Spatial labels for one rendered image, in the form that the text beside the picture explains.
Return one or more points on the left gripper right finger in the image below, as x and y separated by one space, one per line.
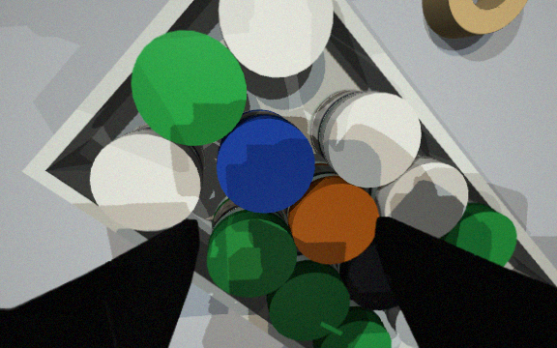
451 298

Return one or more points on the grey tray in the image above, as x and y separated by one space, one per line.
352 59

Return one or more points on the tan roll of tape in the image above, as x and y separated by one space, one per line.
454 19

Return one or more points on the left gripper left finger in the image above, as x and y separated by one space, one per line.
133 301

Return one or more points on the blue jar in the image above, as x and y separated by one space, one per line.
265 164

